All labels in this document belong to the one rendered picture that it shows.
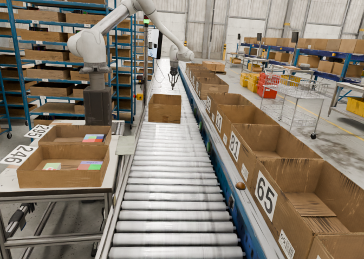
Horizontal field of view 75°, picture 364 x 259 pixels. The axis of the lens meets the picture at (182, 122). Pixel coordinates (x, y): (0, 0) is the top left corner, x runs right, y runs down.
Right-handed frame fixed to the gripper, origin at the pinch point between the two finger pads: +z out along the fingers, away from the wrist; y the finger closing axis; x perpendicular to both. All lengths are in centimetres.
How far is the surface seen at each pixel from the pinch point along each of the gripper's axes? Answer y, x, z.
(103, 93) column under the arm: 53, 71, -7
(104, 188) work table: 37, 141, 24
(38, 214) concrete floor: 110, 76, 99
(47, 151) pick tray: 75, 115, 18
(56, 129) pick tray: 83, 84, 18
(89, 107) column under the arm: 63, 72, 4
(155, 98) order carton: 17.2, 3.5, 13.0
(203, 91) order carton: -32.1, 4.6, 2.8
